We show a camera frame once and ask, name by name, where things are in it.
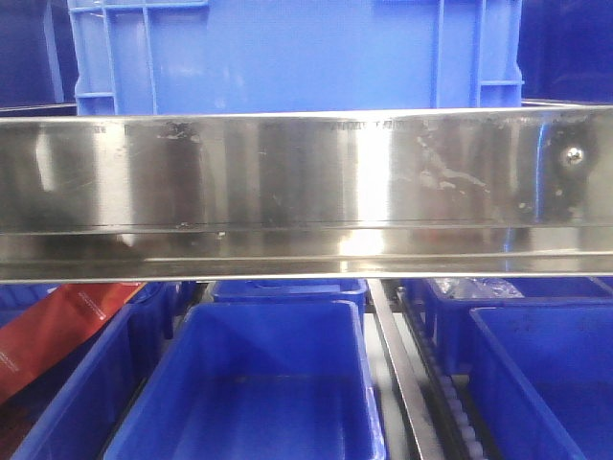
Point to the stainless steel shelf beam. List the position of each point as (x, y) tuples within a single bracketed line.
[(386, 194)]

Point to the light blue crate upper shelf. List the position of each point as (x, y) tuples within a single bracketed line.
[(209, 57)]

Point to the blue bin centre rear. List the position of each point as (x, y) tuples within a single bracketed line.
[(287, 292)]

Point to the blue bin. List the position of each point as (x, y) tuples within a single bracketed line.
[(71, 410), (542, 381), (287, 292), (448, 322), (258, 381)]

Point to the clear plastic bag in bin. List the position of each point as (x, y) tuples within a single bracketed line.
[(477, 288)]

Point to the blue bin centre front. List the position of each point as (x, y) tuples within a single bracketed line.
[(258, 381)]

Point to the blue bin right front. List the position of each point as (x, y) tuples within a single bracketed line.
[(542, 381)]

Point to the blue bin right rear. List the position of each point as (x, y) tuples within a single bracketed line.
[(448, 322)]

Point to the red paper bag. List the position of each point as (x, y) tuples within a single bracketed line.
[(52, 328)]

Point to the blue bin left front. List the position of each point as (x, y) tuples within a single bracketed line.
[(71, 410)]

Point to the dark blue crate upper right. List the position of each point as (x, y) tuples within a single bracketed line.
[(565, 51)]

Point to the dark blue crate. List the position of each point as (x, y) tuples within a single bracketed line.
[(38, 59), (565, 51)]

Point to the dark blue crate upper left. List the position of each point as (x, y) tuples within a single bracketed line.
[(38, 59)]

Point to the metal roller track rail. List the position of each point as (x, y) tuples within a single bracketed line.
[(424, 414)]

